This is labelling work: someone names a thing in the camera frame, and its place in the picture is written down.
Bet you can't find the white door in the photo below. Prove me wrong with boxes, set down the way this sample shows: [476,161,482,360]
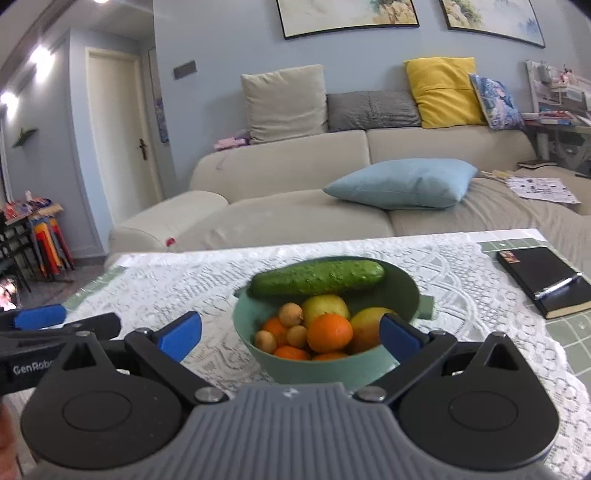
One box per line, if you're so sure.
[85,48,164,222]

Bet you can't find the cluttered dining table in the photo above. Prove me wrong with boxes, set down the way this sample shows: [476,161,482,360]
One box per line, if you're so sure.
[0,191,65,278]

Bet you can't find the printed paper sheet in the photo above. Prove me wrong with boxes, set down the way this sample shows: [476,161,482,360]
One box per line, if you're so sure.
[504,175,581,205]

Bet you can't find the yellow pillow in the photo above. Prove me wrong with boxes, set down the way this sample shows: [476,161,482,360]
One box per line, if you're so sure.
[404,56,488,129]

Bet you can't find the silver pen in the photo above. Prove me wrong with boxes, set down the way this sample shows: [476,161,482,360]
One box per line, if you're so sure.
[536,271,585,298]

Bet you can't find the beige pillow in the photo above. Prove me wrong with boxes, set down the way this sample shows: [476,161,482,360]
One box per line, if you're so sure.
[240,64,329,145]

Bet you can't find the grey checked pillow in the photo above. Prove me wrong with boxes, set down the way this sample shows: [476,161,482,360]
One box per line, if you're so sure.
[326,90,423,133]

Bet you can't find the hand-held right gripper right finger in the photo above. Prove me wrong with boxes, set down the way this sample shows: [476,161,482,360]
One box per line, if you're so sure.
[353,312,525,407]

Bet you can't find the green plastic colander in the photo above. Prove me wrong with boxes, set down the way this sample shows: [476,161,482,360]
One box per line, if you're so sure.
[232,255,435,389]

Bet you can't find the black dining chair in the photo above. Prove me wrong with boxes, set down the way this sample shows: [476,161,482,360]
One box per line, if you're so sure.
[0,231,33,296]

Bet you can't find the pink item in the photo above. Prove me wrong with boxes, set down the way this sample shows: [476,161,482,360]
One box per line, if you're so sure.
[213,130,252,151]

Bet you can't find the cluttered white shelf unit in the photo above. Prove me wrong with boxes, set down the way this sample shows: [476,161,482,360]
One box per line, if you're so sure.
[525,59,591,176]

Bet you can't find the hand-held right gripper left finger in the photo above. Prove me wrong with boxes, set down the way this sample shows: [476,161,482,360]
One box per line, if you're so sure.
[60,311,230,405]

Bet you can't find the light blue pillow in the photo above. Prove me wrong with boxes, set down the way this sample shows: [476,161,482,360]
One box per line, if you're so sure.
[323,158,478,210]

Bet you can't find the yellow-red apple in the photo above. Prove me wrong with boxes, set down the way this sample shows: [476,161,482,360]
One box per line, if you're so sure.
[349,307,398,355]

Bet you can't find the green pear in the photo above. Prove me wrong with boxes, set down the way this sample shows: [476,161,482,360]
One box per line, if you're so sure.
[301,294,352,328]

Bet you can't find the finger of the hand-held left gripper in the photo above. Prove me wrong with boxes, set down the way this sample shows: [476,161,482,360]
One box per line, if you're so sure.
[0,312,123,352]
[0,304,66,331]

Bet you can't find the beige sofa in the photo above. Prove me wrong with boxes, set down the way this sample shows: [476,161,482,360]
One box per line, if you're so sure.
[107,124,591,259]

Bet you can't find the blue patterned pillow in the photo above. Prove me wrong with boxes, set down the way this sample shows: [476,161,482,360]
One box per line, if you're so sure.
[468,72,526,131]

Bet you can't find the smartphone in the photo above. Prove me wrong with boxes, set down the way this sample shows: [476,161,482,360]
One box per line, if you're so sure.
[0,275,19,311]

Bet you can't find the black notebook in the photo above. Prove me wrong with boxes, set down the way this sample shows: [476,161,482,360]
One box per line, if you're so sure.
[496,247,591,320]

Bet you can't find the narrow wall poster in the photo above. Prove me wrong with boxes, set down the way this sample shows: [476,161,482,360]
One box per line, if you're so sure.
[148,46,171,145]

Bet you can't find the white lace tablecloth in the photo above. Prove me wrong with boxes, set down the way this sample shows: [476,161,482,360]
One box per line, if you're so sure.
[65,228,591,480]

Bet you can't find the stack of colourful stools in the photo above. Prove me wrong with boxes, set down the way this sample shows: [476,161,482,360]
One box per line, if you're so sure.
[28,217,75,280]

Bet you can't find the green cucumber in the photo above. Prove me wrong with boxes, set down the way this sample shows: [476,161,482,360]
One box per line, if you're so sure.
[249,259,385,297]

